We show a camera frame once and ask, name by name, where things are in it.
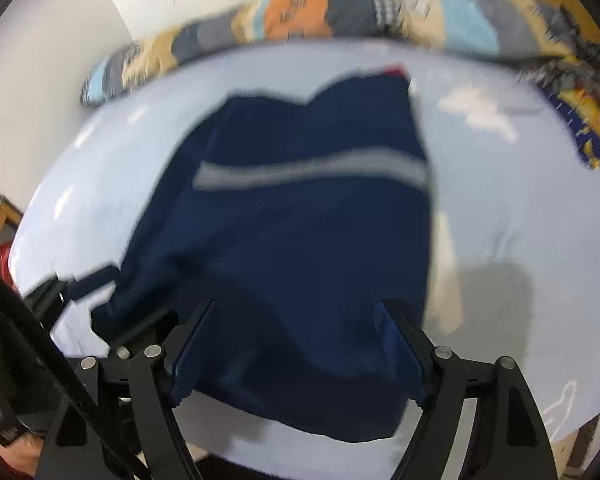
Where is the navy blue jacket red collar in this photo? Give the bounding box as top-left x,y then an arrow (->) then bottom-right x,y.
91,70 -> 431,442

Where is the light blue cloud bed sheet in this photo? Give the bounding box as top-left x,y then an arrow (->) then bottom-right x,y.
9,40 -> 600,446

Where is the red object beside bed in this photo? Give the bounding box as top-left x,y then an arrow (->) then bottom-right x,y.
0,242 -> 17,290

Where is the patchwork colourful quilt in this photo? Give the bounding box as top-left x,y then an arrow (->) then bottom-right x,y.
80,0 -> 580,107

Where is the black cable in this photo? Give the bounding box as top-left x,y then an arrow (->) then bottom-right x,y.
0,263 -> 152,480

